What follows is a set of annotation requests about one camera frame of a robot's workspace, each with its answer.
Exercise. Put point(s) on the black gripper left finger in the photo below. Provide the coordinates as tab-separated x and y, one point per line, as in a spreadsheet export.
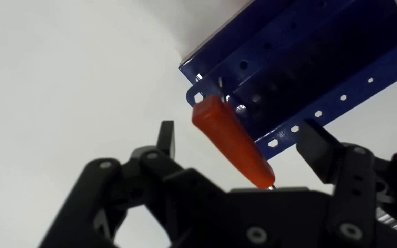
107	183

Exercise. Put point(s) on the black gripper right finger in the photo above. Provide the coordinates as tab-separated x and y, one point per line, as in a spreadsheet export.
355	193

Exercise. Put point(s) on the blue perforated metal rack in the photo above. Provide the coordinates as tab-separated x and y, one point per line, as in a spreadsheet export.
300	55

